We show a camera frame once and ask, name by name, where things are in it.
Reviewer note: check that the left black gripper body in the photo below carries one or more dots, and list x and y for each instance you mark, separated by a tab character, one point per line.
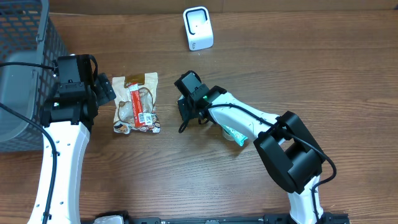
103	91

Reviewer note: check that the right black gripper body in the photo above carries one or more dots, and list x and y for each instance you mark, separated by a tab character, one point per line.
186	107

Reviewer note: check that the red snack bar packet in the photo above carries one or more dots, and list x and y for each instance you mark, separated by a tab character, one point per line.
142	105

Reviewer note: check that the beige snack bag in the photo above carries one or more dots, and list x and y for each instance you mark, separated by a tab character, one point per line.
124	118

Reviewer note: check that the teal wet wipes pack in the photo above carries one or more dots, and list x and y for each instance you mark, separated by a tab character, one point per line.
238	137

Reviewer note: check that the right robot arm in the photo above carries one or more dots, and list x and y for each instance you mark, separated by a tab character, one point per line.
289	152

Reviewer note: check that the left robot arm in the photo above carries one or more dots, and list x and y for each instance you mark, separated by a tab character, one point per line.
67	117

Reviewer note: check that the white barcode scanner stand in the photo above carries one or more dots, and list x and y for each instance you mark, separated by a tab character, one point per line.
198	28

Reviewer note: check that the grey plastic mesh basket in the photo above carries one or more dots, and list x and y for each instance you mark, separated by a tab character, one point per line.
29	45

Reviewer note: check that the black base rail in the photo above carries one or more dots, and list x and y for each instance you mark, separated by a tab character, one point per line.
270	218

